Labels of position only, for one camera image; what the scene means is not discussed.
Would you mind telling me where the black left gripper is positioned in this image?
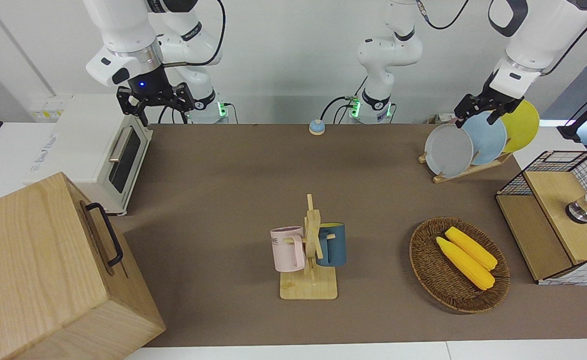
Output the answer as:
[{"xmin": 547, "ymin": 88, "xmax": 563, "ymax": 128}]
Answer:
[{"xmin": 454, "ymin": 82, "xmax": 524, "ymax": 126}]

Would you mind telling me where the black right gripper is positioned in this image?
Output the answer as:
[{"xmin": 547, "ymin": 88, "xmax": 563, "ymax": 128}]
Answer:
[{"xmin": 117, "ymin": 65, "xmax": 195, "ymax": 127}]

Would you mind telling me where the gray plate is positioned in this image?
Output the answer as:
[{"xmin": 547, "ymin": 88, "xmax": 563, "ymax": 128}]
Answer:
[{"xmin": 424, "ymin": 123, "xmax": 474, "ymax": 179}]

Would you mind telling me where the light blue plate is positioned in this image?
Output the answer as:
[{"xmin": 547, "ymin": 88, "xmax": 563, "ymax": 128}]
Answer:
[{"xmin": 461, "ymin": 111, "xmax": 508, "ymax": 166}]

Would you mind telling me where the yellow plate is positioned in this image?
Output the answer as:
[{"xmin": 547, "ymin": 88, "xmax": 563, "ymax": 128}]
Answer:
[{"xmin": 499, "ymin": 100, "xmax": 540, "ymax": 153}]

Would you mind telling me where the wooden plate rack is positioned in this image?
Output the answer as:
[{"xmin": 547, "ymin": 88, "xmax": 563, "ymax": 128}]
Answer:
[{"xmin": 418, "ymin": 150, "xmax": 514, "ymax": 184}]

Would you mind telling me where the wooden mug rack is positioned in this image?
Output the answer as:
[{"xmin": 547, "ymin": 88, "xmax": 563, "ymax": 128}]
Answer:
[{"xmin": 279, "ymin": 194, "xmax": 338, "ymax": 301}]

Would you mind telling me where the white toaster oven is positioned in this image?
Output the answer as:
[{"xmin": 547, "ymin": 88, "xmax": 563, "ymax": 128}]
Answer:
[{"xmin": 23, "ymin": 95, "xmax": 153, "ymax": 216}]

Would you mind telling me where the brown table mat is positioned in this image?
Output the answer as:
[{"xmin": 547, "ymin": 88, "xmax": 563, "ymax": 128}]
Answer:
[{"xmin": 108, "ymin": 124, "xmax": 587, "ymax": 348}]

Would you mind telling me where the white power strip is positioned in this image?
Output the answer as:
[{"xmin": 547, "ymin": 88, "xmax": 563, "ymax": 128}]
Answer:
[{"xmin": 30, "ymin": 100, "xmax": 69, "ymax": 122}]

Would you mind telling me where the yellow corn cob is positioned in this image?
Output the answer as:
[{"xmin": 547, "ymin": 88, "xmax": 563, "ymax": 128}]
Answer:
[
  {"xmin": 436, "ymin": 236, "xmax": 496, "ymax": 291},
  {"xmin": 445, "ymin": 226, "xmax": 498, "ymax": 272}
]

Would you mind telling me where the brown wicker basket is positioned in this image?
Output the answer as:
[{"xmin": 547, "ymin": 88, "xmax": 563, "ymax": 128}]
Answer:
[{"xmin": 409, "ymin": 216, "xmax": 511, "ymax": 314}]

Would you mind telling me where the pink mug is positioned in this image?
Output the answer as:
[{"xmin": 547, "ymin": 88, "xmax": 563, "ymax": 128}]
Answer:
[{"xmin": 270, "ymin": 226, "xmax": 306, "ymax": 273}]

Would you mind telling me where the dark blue mug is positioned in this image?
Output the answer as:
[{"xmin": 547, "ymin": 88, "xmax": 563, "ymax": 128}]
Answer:
[{"xmin": 316, "ymin": 222, "xmax": 347, "ymax": 267}]

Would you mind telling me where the black right arm base cable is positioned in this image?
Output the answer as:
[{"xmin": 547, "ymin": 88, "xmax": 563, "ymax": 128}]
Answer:
[{"xmin": 157, "ymin": 102, "xmax": 190, "ymax": 125}]

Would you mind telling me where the black arm base cable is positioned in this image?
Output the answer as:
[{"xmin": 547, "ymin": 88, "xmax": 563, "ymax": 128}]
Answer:
[
  {"xmin": 321, "ymin": 77, "xmax": 370, "ymax": 125},
  {"xmin": 157, "ymin": 102, "xmax": 190, "ymax": 125}
]

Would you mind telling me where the black left arm wrist cable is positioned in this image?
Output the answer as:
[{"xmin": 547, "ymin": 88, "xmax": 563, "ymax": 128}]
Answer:
[{"xmin": 541, "ymin": 9, "xmax": 587, "ymax": 77}]

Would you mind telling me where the wire and wood shelf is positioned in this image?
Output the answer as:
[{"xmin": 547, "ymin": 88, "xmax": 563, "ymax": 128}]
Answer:
[{"xmin": 495, "ymin": 150, "xmax": 587, "ymax": 286}]

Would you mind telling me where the black left arm base cable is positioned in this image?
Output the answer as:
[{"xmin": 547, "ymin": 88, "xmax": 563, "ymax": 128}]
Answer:
[{"xmin": 321, "ymin": 77, "xmax": 370, "ymax": 125}]

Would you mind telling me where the wooden box with black handle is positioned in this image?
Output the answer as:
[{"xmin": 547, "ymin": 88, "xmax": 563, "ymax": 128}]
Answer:
[{"xmin": 0, "ymin": 171, "xmax": 166, "ymax": 360}]

